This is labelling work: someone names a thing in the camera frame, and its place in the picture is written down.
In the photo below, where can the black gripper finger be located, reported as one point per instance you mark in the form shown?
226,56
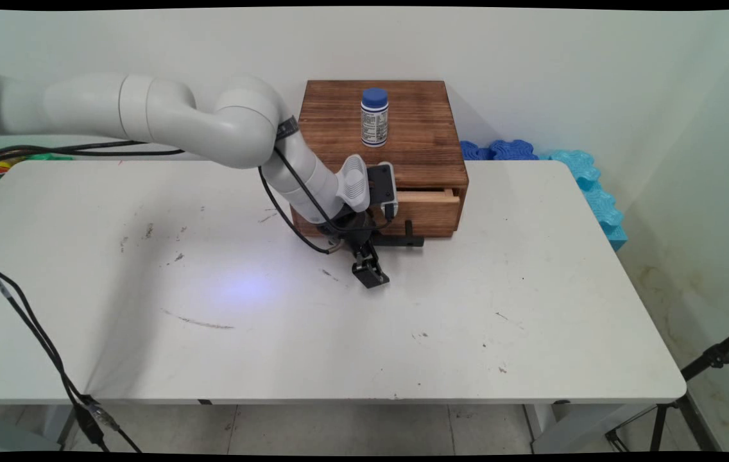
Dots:
369,268
396,241

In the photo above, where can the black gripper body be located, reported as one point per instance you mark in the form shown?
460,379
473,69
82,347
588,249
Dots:
355,232

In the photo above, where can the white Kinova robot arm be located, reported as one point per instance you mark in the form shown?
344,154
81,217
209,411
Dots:
223,122

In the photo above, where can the light wooden drawer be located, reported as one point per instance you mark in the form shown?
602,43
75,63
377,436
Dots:
425,196

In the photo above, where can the dark wooden drawer cabinet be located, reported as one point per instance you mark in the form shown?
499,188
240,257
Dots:
419,138

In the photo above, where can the white bottle with blue cap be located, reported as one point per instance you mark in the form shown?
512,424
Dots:
375,122

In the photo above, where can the dark blue foam mat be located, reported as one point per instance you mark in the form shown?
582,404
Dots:
499,151

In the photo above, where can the cyan foam mat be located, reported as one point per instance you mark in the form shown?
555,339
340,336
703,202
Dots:
595,192

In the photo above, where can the white table leg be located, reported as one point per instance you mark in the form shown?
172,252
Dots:
570,427
18,427

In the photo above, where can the black tripod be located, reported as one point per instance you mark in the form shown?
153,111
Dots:
692,378

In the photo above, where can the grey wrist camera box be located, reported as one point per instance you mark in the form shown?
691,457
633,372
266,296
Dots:
382,187

